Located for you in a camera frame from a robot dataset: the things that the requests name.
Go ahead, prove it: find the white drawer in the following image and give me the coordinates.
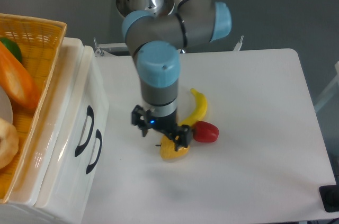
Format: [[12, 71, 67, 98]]
[[34, 118, 110, 224], [35, 46, 109, 219]]

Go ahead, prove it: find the black top drawer handle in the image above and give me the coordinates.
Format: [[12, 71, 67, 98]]
[[75, 105, 94, 157]]

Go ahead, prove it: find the black device at table edge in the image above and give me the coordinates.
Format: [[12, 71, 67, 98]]
[[319, 185, 338, 212]]

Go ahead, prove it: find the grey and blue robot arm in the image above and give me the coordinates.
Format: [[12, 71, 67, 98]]
[[122, 0, 232, 150]]

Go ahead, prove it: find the black lower drawer handle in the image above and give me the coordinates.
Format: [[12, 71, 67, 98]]
[[86, 129, 103, 175]]

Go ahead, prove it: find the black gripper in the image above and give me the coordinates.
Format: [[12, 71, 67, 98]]
[[131, 105, 192, 151]]

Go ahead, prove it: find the red bell pepper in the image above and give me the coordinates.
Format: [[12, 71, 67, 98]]
[[193, 121, 219, 143]]

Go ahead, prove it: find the orange baguette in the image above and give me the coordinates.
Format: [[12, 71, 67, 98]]
[[1, 43, 41, 110]]

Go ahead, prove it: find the white drawer cabinet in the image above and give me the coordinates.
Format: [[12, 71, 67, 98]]
[[0, 37, 110, 224]]

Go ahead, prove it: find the black drawer handle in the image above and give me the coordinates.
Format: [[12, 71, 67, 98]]
[[86, 129, 103, 175], [75, 105, 94, 157]]

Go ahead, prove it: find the yellow bell pepper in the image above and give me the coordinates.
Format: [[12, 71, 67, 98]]
[[159, 136, 191, 160]]

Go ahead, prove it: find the beige bagel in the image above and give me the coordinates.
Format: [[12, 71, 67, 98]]
[[1, 118, 19, 168]]

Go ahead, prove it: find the yellow banana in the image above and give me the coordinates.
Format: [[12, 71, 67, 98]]
[[179, 88, 208, 128]]

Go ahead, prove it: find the white plate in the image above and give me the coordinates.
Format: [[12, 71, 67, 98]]
[[0, 87, 13, 124]]

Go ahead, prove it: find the yellow woven basket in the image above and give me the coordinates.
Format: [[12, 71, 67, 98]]
[[1, 13, 67, 204]]

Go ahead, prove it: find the green vegetable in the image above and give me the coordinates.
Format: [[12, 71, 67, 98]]
[[1, 37, 23, 63]]

